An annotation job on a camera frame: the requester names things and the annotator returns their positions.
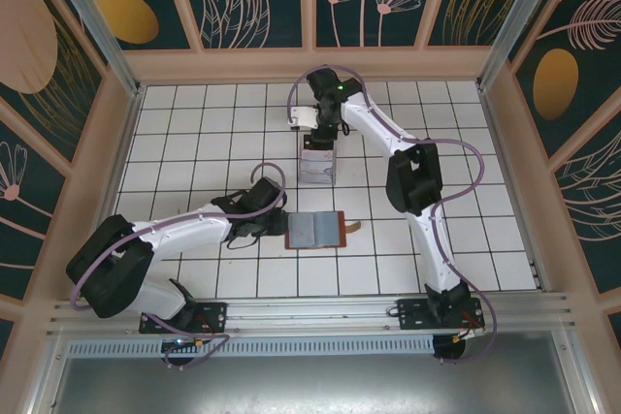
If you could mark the pale pink plastic card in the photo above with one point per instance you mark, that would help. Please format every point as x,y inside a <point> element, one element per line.
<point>320,156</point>

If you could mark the white purple patterned card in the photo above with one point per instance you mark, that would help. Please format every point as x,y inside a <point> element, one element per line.
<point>315,175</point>

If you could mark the brown leather card holder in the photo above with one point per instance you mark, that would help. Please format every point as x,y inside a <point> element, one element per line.
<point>342,239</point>

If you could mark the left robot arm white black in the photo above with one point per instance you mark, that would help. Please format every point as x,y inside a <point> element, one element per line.
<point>189,234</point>

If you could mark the clear acrylic box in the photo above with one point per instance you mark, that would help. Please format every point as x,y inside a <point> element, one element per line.
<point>317,180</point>

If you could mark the yellow power connector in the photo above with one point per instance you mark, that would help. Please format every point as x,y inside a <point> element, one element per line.
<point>459,338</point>
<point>200,346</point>

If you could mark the grey metal panel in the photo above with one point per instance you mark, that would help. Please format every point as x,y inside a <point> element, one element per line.
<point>310,390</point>

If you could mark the aluminium mounting rail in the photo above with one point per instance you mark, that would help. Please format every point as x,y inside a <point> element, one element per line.
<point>310,317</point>

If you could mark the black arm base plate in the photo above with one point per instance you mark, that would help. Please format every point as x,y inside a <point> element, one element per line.
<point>412,314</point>
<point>216,319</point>

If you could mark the aluminium side rail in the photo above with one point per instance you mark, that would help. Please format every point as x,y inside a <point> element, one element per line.
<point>500,142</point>
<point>125,142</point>

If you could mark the aluminium frame post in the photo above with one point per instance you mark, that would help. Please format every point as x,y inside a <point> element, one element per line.
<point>516,16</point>
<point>100,26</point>

